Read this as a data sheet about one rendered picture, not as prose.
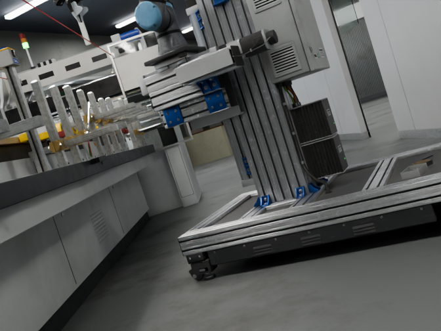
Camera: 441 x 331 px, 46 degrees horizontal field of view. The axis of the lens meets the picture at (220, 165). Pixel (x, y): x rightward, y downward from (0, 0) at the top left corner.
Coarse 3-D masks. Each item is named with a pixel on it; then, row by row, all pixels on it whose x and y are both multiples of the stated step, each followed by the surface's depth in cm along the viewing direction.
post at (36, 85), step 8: (32, 88) 239; (40, 88) 239; (40, 96) 239; (40, 104) 240; (48, 112) 240; (48, 120) 240; (48, 128) 240; (56, 136) 241; (56, 152) 241; (64, 152) 244; (64, 160) 242
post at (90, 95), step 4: (92, 92) 341; (88, 96) 339; (92, 96) 339; (92, 100) 339; (92, 104) 339; (96, 104) 341; (92, 108) 339; (96, 108) 339; (96, 112) 339; (100, 124) 340; (104, 136) 341; (104, 140) 341; (108, 140) 342; (104, 144) 341; (108, 144) 341; (108, 148) 341
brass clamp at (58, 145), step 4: (60, 140) 242; (64, 140) 248; (52, 144) 238; (56, 144) 238; (60, 144) 239; (52, 148) 238; (56, 148) 238; (60, 148) 240; (64, 148) 244; (68, 148) 250; (52, 152) 241
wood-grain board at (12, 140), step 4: (100, 136) 408; (4, 140) 229; (8, 140) 233; (12, 140) 238; (16, 140) 243; (44, 140) 279; (0, 144) 226; (4, 144) 231; (8, 144) 237; (12, 144) 244
